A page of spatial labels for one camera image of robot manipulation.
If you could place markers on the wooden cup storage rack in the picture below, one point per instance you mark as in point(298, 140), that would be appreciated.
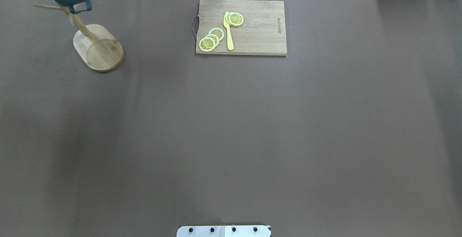
point(98, 47)

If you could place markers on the yellow plastic knife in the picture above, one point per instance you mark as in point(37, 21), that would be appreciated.
point(229, 40)

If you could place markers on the lemon slice lower stack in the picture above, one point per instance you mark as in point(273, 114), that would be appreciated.
point(206, 45)

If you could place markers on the lemon slice middle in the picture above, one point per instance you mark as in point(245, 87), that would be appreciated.
point(214, 37)

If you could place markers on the lemon slice top right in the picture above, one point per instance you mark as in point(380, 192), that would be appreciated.
point(218, 32)

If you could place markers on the wooden cutting board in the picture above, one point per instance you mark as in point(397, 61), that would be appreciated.
point(263, 32)

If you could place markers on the lemon slice front left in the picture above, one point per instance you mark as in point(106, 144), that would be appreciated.
point(236, 18)

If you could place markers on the lemon slice under front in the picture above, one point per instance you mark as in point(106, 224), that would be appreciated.
point(227, 17)

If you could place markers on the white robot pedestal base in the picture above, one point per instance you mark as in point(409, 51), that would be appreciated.
point(224, 231)

